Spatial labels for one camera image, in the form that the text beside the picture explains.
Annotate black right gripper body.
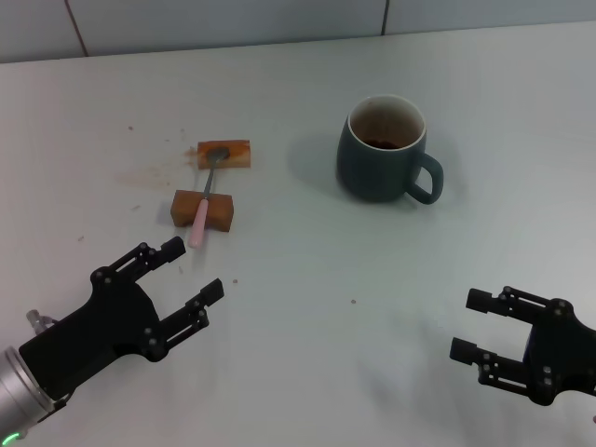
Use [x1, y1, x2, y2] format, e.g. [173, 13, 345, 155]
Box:
[525, 309, 596, 404]

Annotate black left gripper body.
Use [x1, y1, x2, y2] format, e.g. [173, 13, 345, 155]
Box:
[18, 264, 163, 402]

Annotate pink handled metal spoon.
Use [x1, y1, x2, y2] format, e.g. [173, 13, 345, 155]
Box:
[188, 146, 230, 249]

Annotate grey ceramic cup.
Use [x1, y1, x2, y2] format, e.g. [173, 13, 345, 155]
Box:
[336, 94, 445, 205]

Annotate arched wooden block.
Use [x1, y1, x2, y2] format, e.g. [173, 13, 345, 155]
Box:
[169, 188, 235, 233]

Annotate stained wooden block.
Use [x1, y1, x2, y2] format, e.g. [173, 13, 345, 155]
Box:
[196, 138, 255, 171]

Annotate wrist cable with silver plug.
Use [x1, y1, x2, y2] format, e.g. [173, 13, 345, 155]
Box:
[26, 309, 58, 334]

